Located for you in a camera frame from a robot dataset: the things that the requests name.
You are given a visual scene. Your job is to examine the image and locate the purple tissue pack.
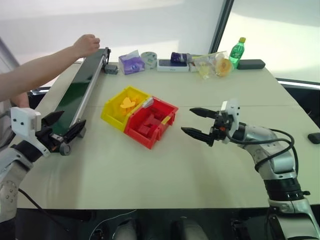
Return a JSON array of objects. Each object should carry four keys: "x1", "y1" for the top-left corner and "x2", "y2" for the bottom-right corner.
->
[{"x1": 118, "y1": 49, "x2": 146, "y2": 76}]

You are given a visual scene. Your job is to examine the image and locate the gray tape roll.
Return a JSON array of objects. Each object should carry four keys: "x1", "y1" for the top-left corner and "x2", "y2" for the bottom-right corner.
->
[{"x1": 140, "y1": 51, "x2": 159, "y2": 70}]

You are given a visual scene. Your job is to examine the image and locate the purple printed pouch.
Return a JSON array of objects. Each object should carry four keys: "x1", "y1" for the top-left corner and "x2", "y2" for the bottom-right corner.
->
[{"x1": 170, "y1": 51, "x2": 194, "y2": 64}]

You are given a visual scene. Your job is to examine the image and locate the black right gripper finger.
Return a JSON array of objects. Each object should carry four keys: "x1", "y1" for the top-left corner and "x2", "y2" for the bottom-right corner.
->
[
  {"x1": 189, "y1": 107, "x2": 220, "y2": 120},
  {"x1": 180, "y1": 126, "x2": 216, "y2": 148}
]

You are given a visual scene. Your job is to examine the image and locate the dark side desk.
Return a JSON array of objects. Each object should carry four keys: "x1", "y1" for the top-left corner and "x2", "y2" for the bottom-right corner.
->
[{"x1": 275, "y1": 77, "x2": 320, "y2": 121}]

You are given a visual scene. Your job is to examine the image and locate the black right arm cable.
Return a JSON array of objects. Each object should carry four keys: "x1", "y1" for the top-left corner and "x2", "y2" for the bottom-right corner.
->
[{"x1": 226, "y1": 128, "x2": 300, "y2": 174}]

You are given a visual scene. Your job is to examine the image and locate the gray rounded shape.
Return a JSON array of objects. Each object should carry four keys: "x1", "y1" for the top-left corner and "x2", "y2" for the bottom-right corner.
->
[
  {"x1": 113, "y1": 217, "x2": 139, "y2": 240},
  {"x1": 177, "y1": 216, "x2": 209, "y2": 240}
]

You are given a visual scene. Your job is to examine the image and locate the person's gray shirt torso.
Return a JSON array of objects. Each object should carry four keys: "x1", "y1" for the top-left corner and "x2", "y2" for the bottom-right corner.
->
[{"x1": 0, "y1": 98, "x2": 16, "y2": 149}]

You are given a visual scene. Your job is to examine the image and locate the green plastic bottle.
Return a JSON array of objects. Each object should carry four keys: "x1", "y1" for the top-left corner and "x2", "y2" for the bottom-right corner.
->
[{"x1": 228, "y1": 37, "x2": 247, "y2": 70}]

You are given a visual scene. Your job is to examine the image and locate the white flat box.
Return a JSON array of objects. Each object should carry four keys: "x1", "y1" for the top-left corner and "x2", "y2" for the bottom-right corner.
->
[{"x1": 156, "y1": 58, "x2": 190, "y2": 73}]

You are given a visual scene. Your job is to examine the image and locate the thin white cable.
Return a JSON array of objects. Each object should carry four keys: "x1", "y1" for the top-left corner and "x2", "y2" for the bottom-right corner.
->
[{"x1": 91, "y1": 209, "x2": 139, "y2": 240}]

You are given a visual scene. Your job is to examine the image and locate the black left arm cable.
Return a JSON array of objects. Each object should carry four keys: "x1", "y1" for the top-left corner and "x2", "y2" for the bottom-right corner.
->
[{"x1": 17, "y1": 188, "x2": 70, "y2": 232}]

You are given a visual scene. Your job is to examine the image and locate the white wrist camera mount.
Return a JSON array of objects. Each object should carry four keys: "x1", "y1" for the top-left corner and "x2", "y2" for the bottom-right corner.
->
[
  {"x1": 219, "y1": 98, "x2": 242, "y2": 145},
  {"x1": 9, "y1": 106, "x2": 50, "y2": 158}
]

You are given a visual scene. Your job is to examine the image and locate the yellow plastic bin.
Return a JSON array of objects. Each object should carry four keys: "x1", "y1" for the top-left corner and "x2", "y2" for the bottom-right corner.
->
[{"x1": 100, "y1": 85, "x2": 152, "y2": 133}]

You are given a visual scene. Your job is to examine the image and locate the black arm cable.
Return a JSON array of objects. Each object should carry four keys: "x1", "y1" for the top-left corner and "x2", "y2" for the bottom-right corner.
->
[
  {"x1": 17, "y1": 188, "x2": 70, "y2": 232},
  {"x1": 226, "y1": 128, "x2": 300, "y2": 174}
]

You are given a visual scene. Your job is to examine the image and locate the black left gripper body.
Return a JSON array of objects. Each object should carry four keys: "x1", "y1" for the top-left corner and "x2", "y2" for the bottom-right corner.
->
[{"x1": 34, "y1": 124, "x2": 68, "y2": 153}]

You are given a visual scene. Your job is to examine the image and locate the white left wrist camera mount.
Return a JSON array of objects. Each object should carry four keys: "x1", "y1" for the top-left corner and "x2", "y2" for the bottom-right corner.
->
[{"x1": 9, "y1": 106, "x2": 50, "y2": 158}]

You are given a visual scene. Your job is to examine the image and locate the black oblong case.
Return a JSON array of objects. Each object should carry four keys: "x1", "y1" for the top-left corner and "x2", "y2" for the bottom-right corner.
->
[{"x1": 236, "y1": 58, "x2": 267, "y2": 71}]

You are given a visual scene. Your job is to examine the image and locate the person's bare hand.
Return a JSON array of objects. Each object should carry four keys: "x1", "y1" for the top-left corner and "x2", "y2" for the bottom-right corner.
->
[{"x1": 72, "y1": 33, "x2": 101, "y2": 59}]

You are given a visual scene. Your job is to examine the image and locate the clear plastic bag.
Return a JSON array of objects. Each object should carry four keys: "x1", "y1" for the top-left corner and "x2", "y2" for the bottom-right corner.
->
[{"x1": 192, "y1": 50, "x2": 235, "y2": 81}]

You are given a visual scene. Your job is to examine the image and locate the red T-shaped block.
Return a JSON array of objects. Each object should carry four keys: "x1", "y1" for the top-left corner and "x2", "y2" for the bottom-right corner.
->
[{"x1": 142, "y1": 113, "x2": 162, "y2": 130}]

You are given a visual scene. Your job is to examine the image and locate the red plastic bin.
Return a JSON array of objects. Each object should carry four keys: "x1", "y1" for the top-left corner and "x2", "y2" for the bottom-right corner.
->
[{"x1": 123, "y1": 95, "x2": 180, "y2": 150}]

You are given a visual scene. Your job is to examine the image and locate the yellow butterfly-shaped block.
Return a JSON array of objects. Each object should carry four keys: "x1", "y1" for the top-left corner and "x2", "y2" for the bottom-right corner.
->
[{"x1": 119, "y1": 96, "x2": 137, "y2": 110}]

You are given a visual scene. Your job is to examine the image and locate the black computer mouse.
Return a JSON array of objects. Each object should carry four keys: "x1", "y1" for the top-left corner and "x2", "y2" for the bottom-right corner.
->
[{"x1": 307, "y1": 132, "x2": 320, "y2": 145}]

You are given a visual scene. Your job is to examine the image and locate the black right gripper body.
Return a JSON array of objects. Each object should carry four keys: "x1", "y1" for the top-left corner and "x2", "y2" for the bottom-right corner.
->
[{"x1": 208, "y1": 110, "x2": 232, "y2": 145}]

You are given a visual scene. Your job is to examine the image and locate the dark green conveyor belt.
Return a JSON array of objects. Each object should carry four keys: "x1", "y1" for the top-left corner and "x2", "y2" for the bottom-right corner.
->
[{"x1": 50, "y1": 46, "x2": 112, "y2": 157}]

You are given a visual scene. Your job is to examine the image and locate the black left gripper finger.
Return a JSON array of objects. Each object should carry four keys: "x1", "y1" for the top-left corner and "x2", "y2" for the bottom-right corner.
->
[
  {"x1": 41, "y1": 110, "x2": 65, "y2": 127},
  {"x1": 62, "y1": 119, "x2": 87, "y2": 144}
]

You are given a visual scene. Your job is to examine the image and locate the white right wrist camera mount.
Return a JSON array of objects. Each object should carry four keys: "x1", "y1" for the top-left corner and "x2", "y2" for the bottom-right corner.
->
[{"x1": 219, "y1": 98, "x2": 242, "y2": 145}]

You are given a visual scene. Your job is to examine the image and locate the white bin label card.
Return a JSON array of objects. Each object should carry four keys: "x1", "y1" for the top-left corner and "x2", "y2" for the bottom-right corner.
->
[{"x1": 142, "y1": 97, "x2": 155, "y2": 109}]

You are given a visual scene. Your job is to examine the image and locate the dark window frame post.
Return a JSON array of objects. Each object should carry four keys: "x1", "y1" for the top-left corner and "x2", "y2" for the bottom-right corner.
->
[{"x1": 208, "y1": 0, "x2": 235, "y2": 55}]

